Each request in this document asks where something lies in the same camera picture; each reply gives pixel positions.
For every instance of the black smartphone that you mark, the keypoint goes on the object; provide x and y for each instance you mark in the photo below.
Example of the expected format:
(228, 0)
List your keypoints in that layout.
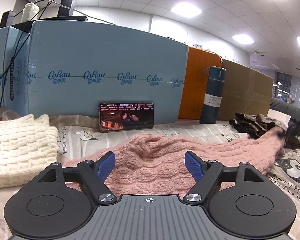
(125, 117)

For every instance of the black power adapter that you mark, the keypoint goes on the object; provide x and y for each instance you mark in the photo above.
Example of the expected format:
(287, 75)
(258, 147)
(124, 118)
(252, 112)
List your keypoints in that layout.
(65, 6)
(7, 19)

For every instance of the black leather sofa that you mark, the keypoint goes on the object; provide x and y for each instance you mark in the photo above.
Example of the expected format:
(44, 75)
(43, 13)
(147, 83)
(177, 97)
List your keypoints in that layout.
(298, 110)

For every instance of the pink knit sweater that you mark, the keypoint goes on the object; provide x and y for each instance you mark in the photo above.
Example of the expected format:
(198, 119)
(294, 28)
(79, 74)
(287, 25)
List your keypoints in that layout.
(152, 160)

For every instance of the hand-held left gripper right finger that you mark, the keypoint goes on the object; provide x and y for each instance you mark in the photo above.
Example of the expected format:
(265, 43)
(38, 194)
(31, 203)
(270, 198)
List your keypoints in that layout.
(193, 165)

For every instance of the brown leather jacket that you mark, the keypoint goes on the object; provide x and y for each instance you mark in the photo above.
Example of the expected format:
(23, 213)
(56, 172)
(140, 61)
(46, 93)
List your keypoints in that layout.
(250, 122)

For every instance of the orange cardboard box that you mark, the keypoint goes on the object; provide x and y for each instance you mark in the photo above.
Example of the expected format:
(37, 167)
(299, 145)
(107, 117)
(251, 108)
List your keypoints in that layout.
(192, 80)

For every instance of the black flat power strip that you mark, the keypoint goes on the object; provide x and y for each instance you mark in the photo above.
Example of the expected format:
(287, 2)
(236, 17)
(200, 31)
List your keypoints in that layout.
(52, 19)

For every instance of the light blue cardboard box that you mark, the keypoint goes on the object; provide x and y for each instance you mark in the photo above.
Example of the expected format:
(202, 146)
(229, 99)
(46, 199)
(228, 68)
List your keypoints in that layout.
(102, 55)

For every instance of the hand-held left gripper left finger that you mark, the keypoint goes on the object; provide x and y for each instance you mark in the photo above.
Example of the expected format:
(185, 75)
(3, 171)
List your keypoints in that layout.
(106, 166)

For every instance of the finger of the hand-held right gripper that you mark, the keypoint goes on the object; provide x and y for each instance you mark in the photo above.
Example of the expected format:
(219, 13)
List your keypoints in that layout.
(286, 134)

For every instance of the white ribbed object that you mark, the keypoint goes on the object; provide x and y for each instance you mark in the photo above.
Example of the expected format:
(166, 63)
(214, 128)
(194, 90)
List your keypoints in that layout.
(29, 11)

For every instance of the dark blue vacuum bottle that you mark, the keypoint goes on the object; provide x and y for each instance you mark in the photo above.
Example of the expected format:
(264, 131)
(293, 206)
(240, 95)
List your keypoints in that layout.
(211, 112)

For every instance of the brown cardboard box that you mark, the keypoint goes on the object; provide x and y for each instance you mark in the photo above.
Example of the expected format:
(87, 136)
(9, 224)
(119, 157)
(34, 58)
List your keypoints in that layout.
(245, 92)

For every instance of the white knit sweater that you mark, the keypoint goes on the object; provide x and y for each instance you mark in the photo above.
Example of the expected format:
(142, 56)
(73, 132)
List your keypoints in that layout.
(20, 145)

